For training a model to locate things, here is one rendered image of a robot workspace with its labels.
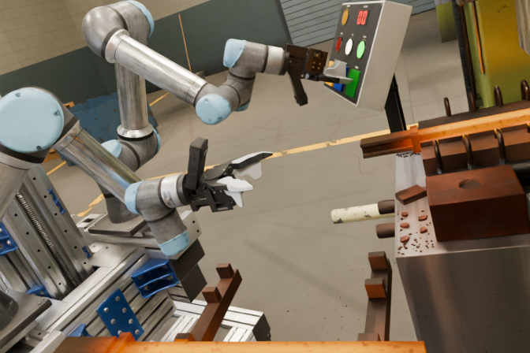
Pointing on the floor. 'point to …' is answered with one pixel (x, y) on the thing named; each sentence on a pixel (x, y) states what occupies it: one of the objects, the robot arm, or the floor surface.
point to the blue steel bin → (102, 119)
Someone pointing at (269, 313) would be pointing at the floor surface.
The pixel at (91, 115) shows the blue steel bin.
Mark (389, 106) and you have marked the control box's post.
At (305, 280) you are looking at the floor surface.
